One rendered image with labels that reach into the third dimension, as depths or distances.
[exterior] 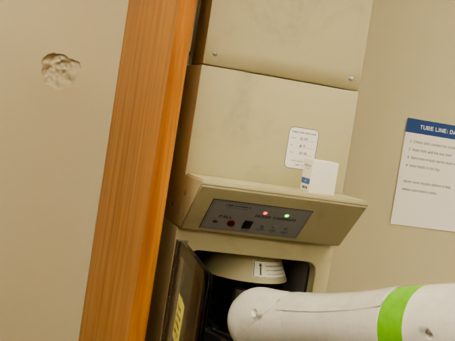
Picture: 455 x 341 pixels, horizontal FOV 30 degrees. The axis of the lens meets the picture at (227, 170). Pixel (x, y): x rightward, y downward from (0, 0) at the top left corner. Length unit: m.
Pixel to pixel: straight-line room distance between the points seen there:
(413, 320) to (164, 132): 0.58
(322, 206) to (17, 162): 0.73
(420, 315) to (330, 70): 0.70
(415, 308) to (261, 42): 0.69
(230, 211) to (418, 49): 0.89
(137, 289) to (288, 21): 0.57
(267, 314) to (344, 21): 0.63
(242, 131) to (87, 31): 0.53
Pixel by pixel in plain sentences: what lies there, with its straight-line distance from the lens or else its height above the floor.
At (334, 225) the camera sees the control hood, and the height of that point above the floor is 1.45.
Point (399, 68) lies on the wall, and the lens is 2.20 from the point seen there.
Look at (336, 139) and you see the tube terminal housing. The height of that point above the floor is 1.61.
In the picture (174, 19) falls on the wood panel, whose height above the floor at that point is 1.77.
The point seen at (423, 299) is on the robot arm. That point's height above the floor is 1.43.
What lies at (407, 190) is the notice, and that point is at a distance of 2.23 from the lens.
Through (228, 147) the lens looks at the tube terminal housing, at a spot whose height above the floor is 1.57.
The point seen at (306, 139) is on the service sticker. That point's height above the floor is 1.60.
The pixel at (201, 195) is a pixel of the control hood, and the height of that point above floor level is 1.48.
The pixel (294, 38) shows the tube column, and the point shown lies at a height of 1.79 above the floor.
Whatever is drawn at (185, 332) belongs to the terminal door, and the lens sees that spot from 1.36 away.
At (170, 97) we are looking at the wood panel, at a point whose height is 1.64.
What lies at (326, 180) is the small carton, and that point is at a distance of 1.56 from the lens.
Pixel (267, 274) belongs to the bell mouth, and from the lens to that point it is 1.66.
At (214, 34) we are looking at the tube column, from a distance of 1.57.
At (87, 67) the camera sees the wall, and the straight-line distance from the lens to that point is 1.95.
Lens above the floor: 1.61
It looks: 3 degrees down
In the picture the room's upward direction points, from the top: 9 degrees clockwise
